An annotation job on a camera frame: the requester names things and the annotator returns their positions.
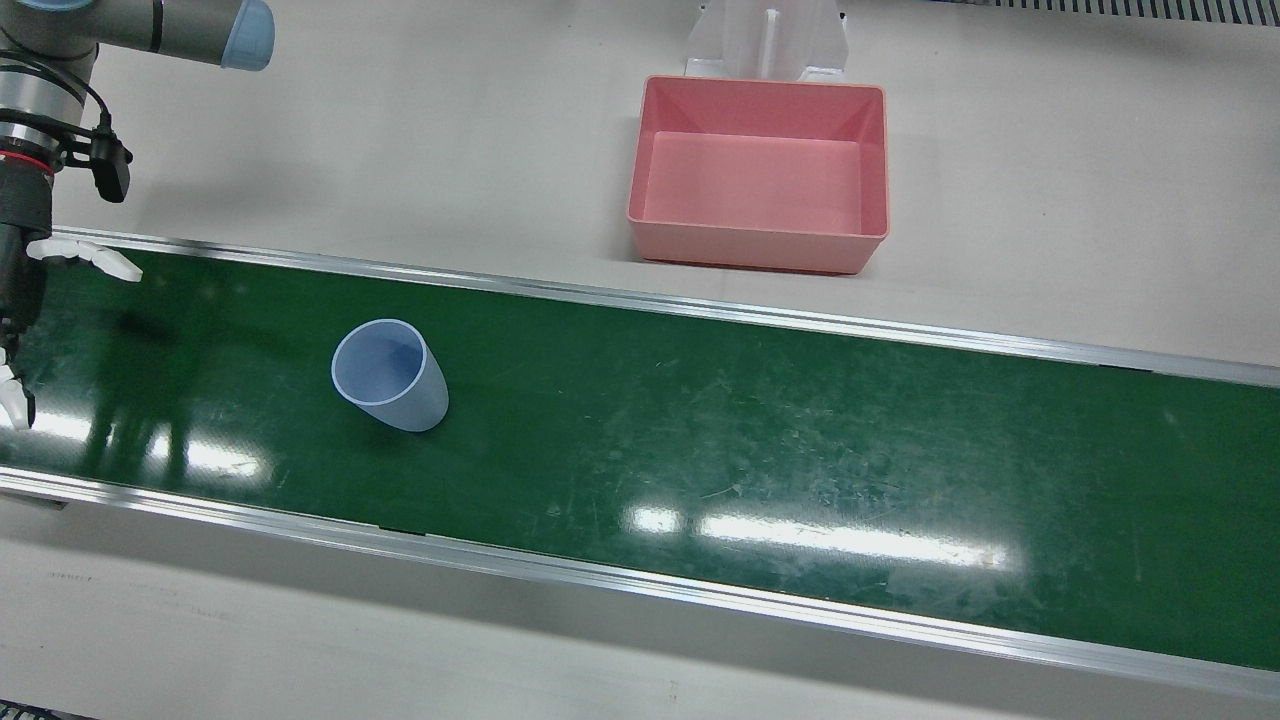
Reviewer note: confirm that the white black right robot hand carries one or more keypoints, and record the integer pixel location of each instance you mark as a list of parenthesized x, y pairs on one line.
[(22, 200)]

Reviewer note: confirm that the pale blue plastic cup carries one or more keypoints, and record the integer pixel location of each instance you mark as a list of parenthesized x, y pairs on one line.
[(410, 395)]

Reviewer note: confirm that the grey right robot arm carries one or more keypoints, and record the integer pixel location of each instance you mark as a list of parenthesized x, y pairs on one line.
[(150, 25)]

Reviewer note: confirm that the pink plastic box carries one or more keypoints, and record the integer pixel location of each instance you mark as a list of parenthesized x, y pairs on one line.
[(750, 245)]

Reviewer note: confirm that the green conveyor belt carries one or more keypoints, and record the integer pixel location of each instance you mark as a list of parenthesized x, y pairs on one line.
[(700, 420)]

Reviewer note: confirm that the white plastic stand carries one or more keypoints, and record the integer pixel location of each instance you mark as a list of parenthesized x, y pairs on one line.
[(730, 40)]

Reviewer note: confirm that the ribbed metal grille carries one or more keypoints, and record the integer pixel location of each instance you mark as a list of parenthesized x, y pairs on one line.
[(1150, 8)]

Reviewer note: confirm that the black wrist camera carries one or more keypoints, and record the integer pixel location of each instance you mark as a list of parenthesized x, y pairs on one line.
[(112, 175)]

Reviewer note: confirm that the aluminium conveyor rail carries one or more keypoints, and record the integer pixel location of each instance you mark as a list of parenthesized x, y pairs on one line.
[(640, 299), (640, 582)]

